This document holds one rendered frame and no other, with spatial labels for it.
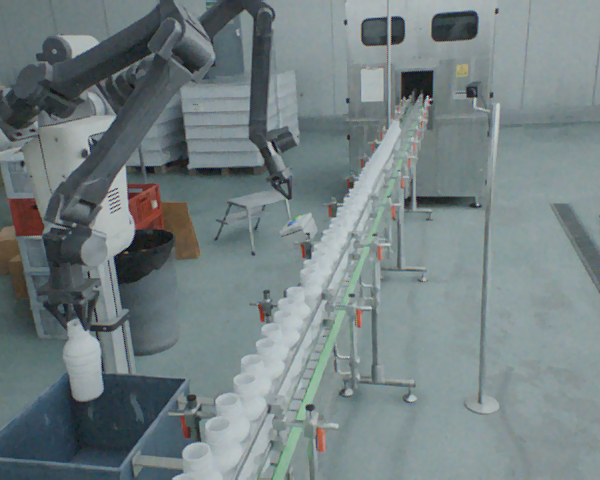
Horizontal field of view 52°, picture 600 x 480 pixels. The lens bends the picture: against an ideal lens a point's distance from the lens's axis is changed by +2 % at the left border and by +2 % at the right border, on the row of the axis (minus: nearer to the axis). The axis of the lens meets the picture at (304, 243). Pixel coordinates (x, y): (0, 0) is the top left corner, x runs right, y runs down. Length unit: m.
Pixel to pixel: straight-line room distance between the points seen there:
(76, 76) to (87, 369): 0.59
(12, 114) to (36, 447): 0.73
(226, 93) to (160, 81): 6.84
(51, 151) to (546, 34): 10.44
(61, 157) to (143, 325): 2.04
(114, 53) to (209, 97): 6.79
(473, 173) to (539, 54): 5.69
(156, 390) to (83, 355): 0.26
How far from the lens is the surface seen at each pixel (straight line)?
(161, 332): 3.60
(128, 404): 1.56
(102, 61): 1.33
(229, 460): 0.91
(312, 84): 11.78
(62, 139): 1.62
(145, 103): 1.18
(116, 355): 1.87
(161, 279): 3.47
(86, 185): 1.21
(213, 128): 8.13
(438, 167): 6.10
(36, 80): 1.41
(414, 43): 5.97
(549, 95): 11.65
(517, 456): 2.81
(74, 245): 1.18
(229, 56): 12.14
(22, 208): 3.85
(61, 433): 1.62
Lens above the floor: 1.68
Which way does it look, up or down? 19 degrees down
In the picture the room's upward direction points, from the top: 3 degrees counter-clockwise
